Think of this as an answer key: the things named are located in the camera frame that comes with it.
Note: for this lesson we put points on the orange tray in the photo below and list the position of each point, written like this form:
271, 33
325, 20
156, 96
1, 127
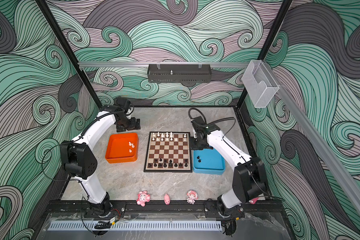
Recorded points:
118, 148

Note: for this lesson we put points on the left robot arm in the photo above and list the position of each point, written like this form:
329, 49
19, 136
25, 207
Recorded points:
77, 156

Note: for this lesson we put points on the small pink pig figure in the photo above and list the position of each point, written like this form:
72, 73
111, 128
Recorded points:
167, 199

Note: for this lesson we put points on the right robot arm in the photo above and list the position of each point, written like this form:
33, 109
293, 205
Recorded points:
249, 179

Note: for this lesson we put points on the chess board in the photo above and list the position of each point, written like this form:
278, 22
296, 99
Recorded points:
168, 150

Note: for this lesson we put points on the white pieces on board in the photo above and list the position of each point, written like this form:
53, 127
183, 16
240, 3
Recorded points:
169, 136

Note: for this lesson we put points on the pink hooded doll figure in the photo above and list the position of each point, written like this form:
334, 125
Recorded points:
192, 196

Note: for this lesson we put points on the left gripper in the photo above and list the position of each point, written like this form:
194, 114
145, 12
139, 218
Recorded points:
133, 126

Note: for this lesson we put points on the aluminium rail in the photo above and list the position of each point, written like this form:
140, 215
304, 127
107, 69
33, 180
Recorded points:
343, 177
125, 64

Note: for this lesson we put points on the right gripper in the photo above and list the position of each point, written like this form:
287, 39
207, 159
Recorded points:
193, 146

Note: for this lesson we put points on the aluminium rail right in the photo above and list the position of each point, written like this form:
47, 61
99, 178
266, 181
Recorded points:
343, 177

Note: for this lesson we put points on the white slotted cable duct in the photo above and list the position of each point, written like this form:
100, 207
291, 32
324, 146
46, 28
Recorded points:
138, 226

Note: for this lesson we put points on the blue tray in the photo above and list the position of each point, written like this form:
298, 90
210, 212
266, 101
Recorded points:
212, 162

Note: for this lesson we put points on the pink plush figure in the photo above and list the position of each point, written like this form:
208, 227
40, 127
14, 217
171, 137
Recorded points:
143, 198

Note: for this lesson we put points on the white rabbit pink figure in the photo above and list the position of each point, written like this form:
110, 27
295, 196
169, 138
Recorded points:
253, 201

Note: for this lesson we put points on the clear plastic wall holder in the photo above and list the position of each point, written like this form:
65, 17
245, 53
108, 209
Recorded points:
260, 82

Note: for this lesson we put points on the aluminium rail back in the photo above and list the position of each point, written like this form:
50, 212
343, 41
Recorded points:
125, 64

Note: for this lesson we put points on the black pieces on board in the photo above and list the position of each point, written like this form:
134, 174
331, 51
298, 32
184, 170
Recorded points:
182, 164

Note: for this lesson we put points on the white pieces in tray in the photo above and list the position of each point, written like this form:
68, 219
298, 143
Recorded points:
131, 147

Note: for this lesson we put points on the black wall tray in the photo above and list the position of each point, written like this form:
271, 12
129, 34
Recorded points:
188, 74

